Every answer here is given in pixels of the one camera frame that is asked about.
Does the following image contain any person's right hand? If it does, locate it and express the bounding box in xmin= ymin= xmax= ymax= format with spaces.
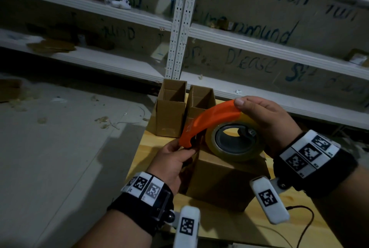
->
xmin=234 ymin=96 xmax=303 ymax=158

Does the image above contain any person's left hand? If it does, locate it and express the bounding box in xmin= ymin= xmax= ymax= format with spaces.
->
xmin=146 ymin=139 xmax=196 ymax=195

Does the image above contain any brown cardboard box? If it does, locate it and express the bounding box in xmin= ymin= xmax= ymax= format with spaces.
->
xmin=147 ymin=79 xmax=188 ymax=138
xmin=183 ymin=85 xmax=217 ymax=136

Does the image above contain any yellow tape roll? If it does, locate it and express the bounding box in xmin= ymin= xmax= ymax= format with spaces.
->
xmin=205 ymin=112 xmax=264 ymax=162

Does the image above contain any brown cardboard blank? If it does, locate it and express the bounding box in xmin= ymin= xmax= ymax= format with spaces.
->
xmin=186 ymin=141 xmax=271 ymax=212

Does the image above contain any orange tape dispenser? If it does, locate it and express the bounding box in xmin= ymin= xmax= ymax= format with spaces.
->
xmin=178 ymin=99 xmax=260 ymax=150

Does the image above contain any person's left forearm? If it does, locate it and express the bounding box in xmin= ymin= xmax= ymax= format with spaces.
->
xmin=72 ymin=210 xmax=153 ymax=248

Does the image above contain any person's right forearm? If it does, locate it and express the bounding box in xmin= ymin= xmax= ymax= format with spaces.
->
xmin=312 ymin=164 xmax=369 ymax=248

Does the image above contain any black left wristband with markers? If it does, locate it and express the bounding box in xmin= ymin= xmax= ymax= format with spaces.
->
xmin=107 ymin=171 xmax=175 ymax=237

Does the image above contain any black wristband with markers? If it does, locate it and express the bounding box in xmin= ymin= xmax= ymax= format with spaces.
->
xmin=273 ymin=129 xmax=359 ymax=198
xmin=107 ymin=171 xmax=175 ymax=237

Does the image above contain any white metal shelf rack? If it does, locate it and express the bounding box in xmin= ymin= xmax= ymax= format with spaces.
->
xmin=166 ymin=0 xmax=369 ymax=130
xmin=0 ymin=0 xmax=191 ymax=90

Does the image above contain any black right wristband with markers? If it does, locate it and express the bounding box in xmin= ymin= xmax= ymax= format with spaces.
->
xmin=273 ymin=129 xmax=359 ymax=198

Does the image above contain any white marker cube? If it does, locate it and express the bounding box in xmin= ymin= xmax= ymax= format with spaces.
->
xmin=249 ymin=176 xmax=290 ymax=225

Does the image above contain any carton with white label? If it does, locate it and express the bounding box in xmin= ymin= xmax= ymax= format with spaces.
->
xmin=346 ymin=49 xmax=369 ymax=68

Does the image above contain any small brown carton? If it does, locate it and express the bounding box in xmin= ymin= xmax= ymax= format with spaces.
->
xmin=216 ymin=19 xmax=236 ymax=30

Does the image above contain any white dotted plastic gadget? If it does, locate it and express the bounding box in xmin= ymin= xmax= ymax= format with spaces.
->
xmin=111 ymin=0 xmax=132 ymax=10

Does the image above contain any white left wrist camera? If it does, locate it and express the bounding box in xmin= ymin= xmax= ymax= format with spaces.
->
xmin=166 ymin=205 xmax=201 ymax=248

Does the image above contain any black cable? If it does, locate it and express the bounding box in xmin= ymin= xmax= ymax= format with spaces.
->
xmin=285 ymin=205 xmax=315 ymax=248

